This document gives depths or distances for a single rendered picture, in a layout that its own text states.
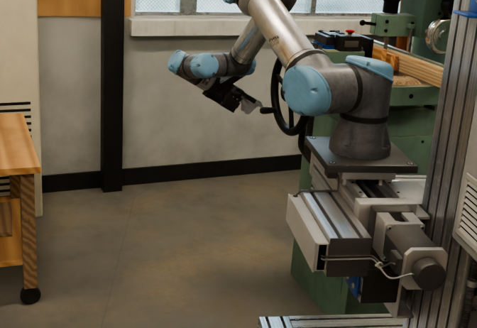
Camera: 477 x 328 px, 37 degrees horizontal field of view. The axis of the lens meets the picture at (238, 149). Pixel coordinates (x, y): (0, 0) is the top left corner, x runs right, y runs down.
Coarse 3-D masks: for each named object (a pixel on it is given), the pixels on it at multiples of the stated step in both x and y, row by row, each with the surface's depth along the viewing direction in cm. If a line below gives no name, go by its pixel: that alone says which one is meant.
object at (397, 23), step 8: (376, 16) 235; (384, 16) 232; (392, 16) 233; (400, 16) 234; (408, 16) 235; (416, 16) 236; (376, 24) 235; (384, 24) 233; (392, 24) 234; (400, 24) 235; (376, 32) 235; (384, 32) 234; (392, 32) 235; (400, 32) 236; (408, 32) 237
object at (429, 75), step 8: (400, 64) 230; (408, 64) 226; (416, 64) 224; (408, 72) 226; (416, 72) 222; (424, 72) 218; (432, 72) 214; (440, 72) 213; (424, 80) 218; (432, 80) 215; (440, 80) 211
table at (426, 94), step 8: (400, 72) 229; (392, 88) 209; (400, 88) 210; (408, 88) 211; (416, 88) 212; (424, 88) 213; (432, 88) 214; (392, 96) 209; (400, 96) 211; (408, 96) 212; (416, 96) 212; (424, 96) 214; (432, 96) 215; (392, 104) 210; (400, 104) 212; (408, 104) 212; (416, 104) 214; (424, 104) 215; (432, 104) 216
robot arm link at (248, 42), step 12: (288, 0) 192; (252, 24) 206; (240, 36) 214; (252, 36) 209; (240, 48) 215; (252, 48) 213; (228, 60) 220; (240, 60) 218; (252, 60) 220; (228, 72) 221; (240, 72) 223; (252, 72) 226
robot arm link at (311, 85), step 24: (240, 0) 181; (264, 0) 177; (264, 24) 174; (288, 24) 171; (288, 48) 167; (312, 48) 167; (288, 72) 162; (312, 72) 157; (336, 72) 160; (288, 96) 163; (312, 96) 157; (336, 96) 159
